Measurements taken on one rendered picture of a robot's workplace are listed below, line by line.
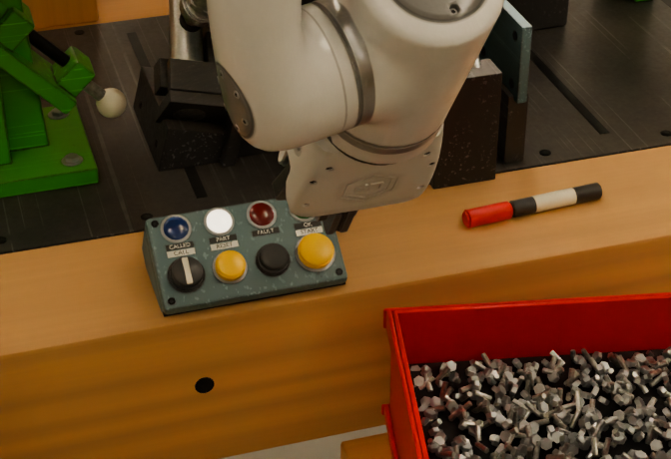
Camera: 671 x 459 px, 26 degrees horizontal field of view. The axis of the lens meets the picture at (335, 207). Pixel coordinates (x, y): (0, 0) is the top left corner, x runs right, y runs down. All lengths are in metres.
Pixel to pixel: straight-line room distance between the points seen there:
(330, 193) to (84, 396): 0.30
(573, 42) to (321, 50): 0.80
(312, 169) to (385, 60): 0.16
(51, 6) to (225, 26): 0.88
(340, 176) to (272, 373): 0.29
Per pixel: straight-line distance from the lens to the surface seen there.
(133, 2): 1.71
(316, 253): 1.15
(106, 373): 1.16
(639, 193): 1.32
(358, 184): 0.97
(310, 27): 0.81
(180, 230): 1.15
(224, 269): 1.14
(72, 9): 1.66
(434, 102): 0.85
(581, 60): 1.54
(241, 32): 0.78
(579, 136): 1.40
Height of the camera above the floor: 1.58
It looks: 32 degrees down
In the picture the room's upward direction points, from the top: straight up
